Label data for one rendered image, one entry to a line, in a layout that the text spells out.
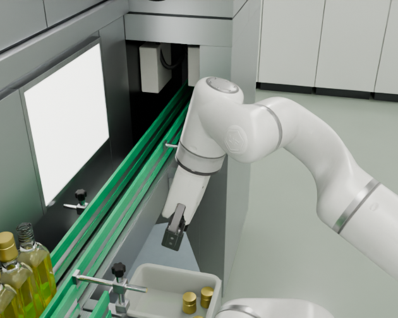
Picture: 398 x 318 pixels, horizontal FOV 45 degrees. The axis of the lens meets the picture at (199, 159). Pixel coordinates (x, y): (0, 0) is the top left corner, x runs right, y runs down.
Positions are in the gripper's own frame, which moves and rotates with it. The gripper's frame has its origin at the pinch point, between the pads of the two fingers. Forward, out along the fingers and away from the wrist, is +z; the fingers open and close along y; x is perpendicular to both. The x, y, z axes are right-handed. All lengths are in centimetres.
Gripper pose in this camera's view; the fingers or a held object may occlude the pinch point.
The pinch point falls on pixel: (177, 229)
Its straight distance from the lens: 85.4
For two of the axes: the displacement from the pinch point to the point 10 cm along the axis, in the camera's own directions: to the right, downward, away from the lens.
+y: -2.4, 4.8, -8.4
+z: -2.5, 8.1, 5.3
